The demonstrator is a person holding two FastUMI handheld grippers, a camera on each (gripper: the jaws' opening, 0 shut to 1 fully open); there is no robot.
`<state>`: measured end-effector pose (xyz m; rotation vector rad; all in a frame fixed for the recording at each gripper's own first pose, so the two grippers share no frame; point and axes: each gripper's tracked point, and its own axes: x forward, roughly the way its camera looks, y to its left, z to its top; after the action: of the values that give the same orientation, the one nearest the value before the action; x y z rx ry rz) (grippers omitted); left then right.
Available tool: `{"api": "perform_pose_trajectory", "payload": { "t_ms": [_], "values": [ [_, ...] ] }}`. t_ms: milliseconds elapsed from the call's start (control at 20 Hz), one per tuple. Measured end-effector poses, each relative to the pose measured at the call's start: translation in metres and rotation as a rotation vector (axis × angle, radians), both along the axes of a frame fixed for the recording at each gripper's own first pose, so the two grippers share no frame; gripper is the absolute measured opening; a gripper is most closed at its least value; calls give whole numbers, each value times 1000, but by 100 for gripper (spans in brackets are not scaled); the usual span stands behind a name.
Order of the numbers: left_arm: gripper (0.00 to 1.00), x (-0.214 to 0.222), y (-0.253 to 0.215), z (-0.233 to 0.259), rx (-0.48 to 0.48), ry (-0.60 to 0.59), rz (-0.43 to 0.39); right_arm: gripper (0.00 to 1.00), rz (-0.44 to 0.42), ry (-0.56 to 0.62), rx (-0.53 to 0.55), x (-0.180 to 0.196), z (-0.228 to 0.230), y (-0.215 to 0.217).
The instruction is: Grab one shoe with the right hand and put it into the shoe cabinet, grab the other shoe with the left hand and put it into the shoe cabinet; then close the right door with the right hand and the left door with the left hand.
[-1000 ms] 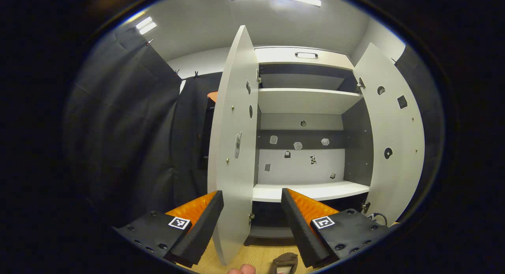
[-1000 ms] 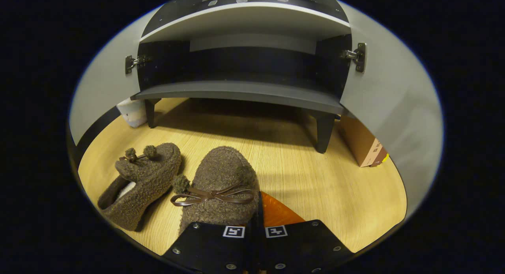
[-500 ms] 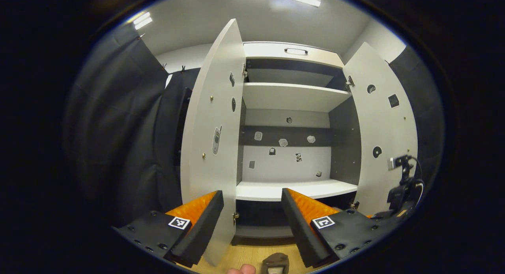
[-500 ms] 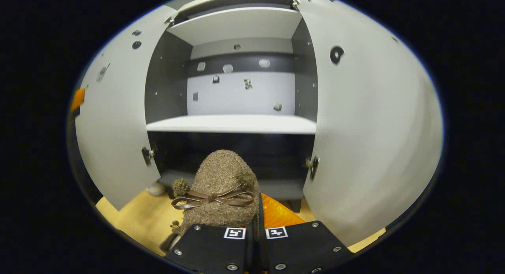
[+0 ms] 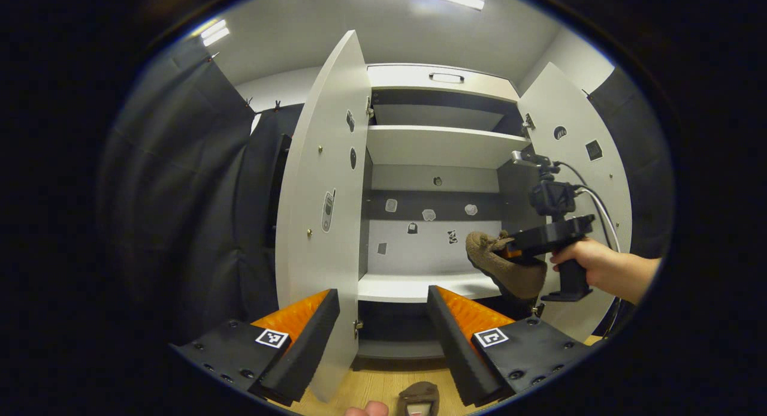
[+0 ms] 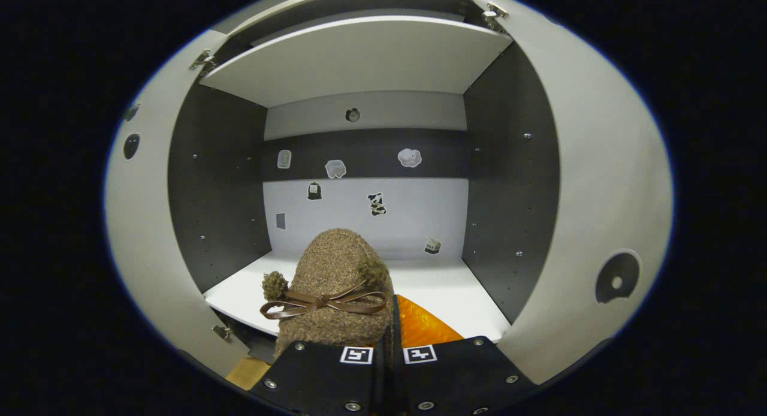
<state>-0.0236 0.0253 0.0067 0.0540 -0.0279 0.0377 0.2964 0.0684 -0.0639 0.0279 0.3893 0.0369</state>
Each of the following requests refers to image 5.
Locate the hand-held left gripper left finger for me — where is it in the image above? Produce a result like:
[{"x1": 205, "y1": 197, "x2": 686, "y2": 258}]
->
[{"x1": 170, "y1": 289, "x2": 340, "y2": 406}]

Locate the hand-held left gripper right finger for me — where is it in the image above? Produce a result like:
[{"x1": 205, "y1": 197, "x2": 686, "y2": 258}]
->
[{"x1": 427, "y1": 285, "x2": 594, "y2": 408}]

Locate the brown fuzzy shoe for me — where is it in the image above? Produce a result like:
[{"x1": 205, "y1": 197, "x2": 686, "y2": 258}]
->
[
  {"x1": 397, "y1": 381, "x2": 440, "y2": 416},
  {"x1": 466, "y1": 230, "x2": 547, "y2": 301}
]

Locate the white shoe cabinet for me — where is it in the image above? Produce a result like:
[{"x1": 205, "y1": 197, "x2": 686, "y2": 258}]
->
[{"x1": 276, "y1": 29, "x2": 633, "y2": 403}]

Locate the white cabinet door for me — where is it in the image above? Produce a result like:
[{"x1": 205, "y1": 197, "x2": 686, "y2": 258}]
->
[
  {"x1": 518, "y1": 62, "x2": 633, "y2": 343},
  {"x1": 276, "y1": 29, "x2": 372, "y2": 403}
]

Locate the white cabinet shelf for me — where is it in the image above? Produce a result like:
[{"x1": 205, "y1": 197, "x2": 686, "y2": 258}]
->
[
  {"x1": 367, "y1": 125, "x2": 532, "y2": 170},
  {"x1": 358, "y1": 272, "x2": 501, "y2": 303}
]

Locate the black backdrop cloth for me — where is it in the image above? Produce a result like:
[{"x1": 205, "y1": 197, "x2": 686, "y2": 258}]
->
[
  {"x1": 99, "y1": 38, "x2": 303, "y2": 345},
  {"x1": 587, "y1": 67, "x2": 675, "y2": 339}
]

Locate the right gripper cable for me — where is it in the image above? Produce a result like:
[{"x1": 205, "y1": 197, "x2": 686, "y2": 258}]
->
[{"x1": 554, "y1": 160, "x2": 624, "y2": 339}]

